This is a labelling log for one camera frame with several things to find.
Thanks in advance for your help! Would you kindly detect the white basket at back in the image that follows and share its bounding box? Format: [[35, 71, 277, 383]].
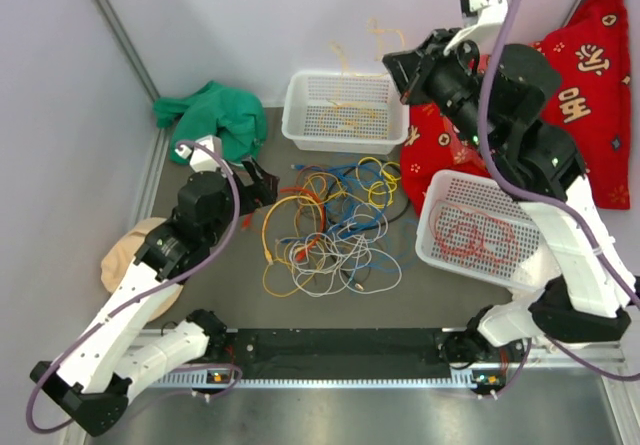
[[281, 70, 409, 155]]

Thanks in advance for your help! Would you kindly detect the white basket at right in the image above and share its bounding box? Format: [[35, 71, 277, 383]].
[[415, 170, 560, 290]]

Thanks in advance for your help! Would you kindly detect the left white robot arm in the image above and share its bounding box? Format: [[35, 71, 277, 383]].
[[30, 159, 279, 437]]

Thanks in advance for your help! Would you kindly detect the red cable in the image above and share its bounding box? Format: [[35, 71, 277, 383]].
[[432, 197, 519, 277], [434, 209, 519, 277]]

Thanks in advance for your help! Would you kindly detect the green cloth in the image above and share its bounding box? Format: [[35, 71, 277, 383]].
[[152, 81, 268, 164]]

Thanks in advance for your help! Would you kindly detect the beige cloth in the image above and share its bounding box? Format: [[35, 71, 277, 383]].
[[101, 217, 183, 323]]

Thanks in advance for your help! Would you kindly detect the white basket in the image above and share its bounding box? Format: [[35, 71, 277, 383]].
[[281, 70, 409, 155], [415, 170, 560, 290]]

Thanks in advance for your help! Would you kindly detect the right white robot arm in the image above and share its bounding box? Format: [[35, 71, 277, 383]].
[[382, 29, 639, 361]]

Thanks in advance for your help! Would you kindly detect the white cloth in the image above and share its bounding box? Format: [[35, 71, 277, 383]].
[[508, 287, 545, 313]]

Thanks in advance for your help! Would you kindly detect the red patterned cloth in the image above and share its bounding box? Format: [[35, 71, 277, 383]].
[[400, 0, 632, 211]]

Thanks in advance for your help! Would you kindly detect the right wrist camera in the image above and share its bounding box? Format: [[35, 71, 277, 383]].
[[444, 0, 508, 55]]

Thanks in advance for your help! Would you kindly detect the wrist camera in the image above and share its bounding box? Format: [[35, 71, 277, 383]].
[[444, 0, 508, 55], [174, 135, 223, 172]]

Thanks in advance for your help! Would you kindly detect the grey slotted cable duct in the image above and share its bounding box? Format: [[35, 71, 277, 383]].
[[151, 367, 505, 390]]

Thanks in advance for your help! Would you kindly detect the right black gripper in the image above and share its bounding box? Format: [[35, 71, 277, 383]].
[[382, 28, 497, 154]]

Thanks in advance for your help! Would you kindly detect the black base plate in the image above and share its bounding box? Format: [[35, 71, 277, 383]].
[[219, 328, 450, 379]]

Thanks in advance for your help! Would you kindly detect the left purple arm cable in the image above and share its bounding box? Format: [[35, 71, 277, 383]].
[[24, 139, 242, 435]]

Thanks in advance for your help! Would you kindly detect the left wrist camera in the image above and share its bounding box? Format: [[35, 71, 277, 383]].
[[174, 135, 223, 172]]

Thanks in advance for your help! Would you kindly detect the white cable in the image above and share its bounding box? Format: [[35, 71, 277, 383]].
[[277, 204, 404, 299]]

